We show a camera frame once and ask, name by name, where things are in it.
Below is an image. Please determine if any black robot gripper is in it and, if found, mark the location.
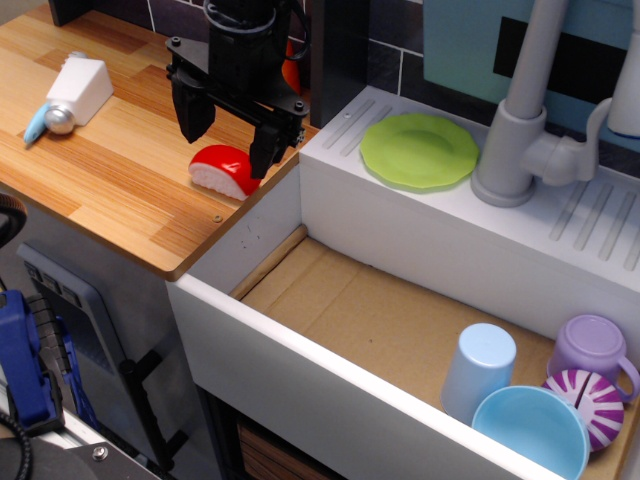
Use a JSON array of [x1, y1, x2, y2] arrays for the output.
[[166, 1, 308, 179]]

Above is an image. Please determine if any red and white toy sushi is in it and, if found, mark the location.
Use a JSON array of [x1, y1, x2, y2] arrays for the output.
[[188, 145, 261, 201]]

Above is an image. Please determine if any green plastic plate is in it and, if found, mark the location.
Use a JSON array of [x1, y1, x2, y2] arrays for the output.
[[360, 114, 480, 192]]

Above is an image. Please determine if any orange toy carrot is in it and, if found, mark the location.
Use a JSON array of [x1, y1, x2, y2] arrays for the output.
[[282, 40, 302, 95]]

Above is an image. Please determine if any white toy salt shaker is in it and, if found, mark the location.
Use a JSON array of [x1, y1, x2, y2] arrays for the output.
[[44, 56, 114, 135]]

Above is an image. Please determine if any light blue toy fish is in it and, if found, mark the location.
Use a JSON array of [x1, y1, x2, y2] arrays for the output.
[[23, 103, 49, 145]]

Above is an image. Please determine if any teal panel with black rectangle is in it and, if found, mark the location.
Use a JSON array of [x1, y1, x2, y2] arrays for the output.
[[423, 0, 633, 131]]

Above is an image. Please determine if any brown cardboard sheet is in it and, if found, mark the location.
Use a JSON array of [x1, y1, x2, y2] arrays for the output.
[[239, 236, 640, 480]]

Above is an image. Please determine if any grey toy faucet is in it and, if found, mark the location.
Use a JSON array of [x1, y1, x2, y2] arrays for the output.
[[471, 1, 612, 207]]

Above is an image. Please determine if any blue clamp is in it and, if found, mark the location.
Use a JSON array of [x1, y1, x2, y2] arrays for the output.
[[1, 290, 99, 436]]

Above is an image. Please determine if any light blue upturned cup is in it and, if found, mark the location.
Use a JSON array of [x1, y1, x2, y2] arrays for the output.
[[440, 323, 517, 426]]

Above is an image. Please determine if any white toy sink unit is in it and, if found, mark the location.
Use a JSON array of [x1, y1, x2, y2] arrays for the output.
[[167, 87, 639, 479]]

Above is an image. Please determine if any light blue plastic bowl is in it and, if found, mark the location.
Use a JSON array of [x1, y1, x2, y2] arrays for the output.
[[472, 386, 591, 479]]

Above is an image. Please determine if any purple and white toy ball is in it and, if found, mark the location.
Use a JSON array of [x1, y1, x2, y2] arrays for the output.
[[542, 369, 625, 452]]

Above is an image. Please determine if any dark vertical post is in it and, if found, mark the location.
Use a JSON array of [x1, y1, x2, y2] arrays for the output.
[[310, 0, 370, 128]]

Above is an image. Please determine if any grey oven door with handle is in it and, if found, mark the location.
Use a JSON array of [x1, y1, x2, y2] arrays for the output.
[[17, 243, 188, 472]]

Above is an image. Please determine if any lilac mug with handle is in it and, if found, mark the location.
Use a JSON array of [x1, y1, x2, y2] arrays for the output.
[[546, 314, 639, 403]]

